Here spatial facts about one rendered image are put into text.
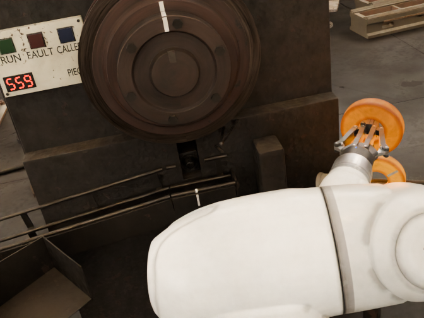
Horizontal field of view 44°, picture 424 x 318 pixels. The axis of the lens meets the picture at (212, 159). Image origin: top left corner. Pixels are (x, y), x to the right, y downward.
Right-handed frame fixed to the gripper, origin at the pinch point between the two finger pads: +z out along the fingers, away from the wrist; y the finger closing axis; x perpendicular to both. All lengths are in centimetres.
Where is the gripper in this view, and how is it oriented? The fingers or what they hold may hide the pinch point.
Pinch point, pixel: (371, 122)
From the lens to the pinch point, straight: 138.4
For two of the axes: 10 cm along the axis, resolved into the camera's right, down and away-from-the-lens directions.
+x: -1.7, -8.3, -5.4
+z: 4.2, -5.5, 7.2
